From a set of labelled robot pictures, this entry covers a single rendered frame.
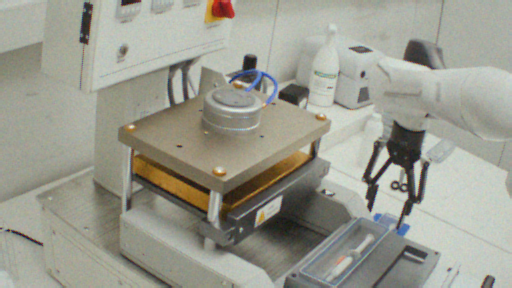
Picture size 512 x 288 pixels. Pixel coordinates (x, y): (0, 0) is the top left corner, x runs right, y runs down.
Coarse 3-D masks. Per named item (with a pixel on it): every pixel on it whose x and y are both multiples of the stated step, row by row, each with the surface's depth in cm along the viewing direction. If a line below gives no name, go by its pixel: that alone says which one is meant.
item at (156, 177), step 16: (144, 160) 85; (288, 160) 91; (304, 160) 92; (144, 176) 85; (160, 176) 83; (176, 176) 82; (256, 176) 86; (272, 176) 86; (160, 192) 84; (176, 192) 83; (192, 192) 81; (208, 192) 80; (240, 192) 81; (256, 192) 82; (192, 208) 82; (224, 208) 79
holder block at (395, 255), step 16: (384, 240) 87; (400, 240) 87; (384, 256) 83; (400, 256) 86; (416, 256) 86; (432, 256) 84; (368, 272) 79; (384, 272) 80; (400, 272) 82; (416, 272) 80
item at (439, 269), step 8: (344, 224) 95; (336, 232) 92; (296, 264) 83; (440, 264) 86; (456, 264) 80; (288, 272) 81; (432, 272) 84; (440, 272) 84; (456, 272) 79; (280, 280) 79; (432, 280) 82; (440, 280) 82; (448, 280) 76; (456, 280) 83; (464, 280) 83; (472, 280) 83
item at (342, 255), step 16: (352, 224) 88; (368, 224) 89; (336, 240) 84; (352, 240) 84; (368, 240) 85; (320, 256) 80; (336, 256) 80; (352, 256) 81; (304, 272) 76; (320, 272) 77; (336, 272) 77
